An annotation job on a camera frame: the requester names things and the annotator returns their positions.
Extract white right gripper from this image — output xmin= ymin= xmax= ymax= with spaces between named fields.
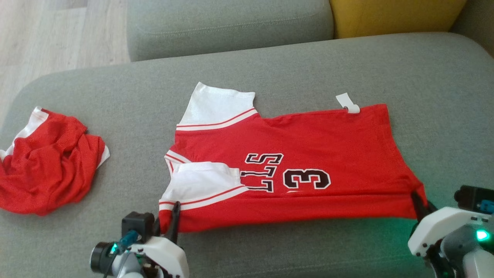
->
xmin=408 ymin=190 xmax=494 ymax=258

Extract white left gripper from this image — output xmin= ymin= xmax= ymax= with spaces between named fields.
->
xmin=131 ymin=201 xmax=190 ymax=278

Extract red white-trimmed shorts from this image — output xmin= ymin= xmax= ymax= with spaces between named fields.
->
xmin=0 ymin=106 xmax=111 ymax=217

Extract red white numbered jersey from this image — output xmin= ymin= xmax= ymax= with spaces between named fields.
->
xmin=158 ymin=81 xmax=429 ymax=234

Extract grey sofa seat cushion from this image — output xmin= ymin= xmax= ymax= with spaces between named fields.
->
xmin=0 ymin=32 xmax=494 ymax=278

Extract grey sofa side cushion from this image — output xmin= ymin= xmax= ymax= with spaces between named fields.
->
xmin=450 ymin=0 xmax=494 ymax=58

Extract yellow sofa cushion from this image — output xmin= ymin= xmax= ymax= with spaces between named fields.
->
xmin=329 ymin=0 xmax=468 ymax=39

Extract grey sofa back cushion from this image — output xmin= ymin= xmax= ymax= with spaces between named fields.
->
xmin=127 ymin=0 xmax=334 ymax=62

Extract black left cable teal plug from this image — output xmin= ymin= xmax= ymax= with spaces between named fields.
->
xmin=102 ymin=230 xmax=140 ymax=278

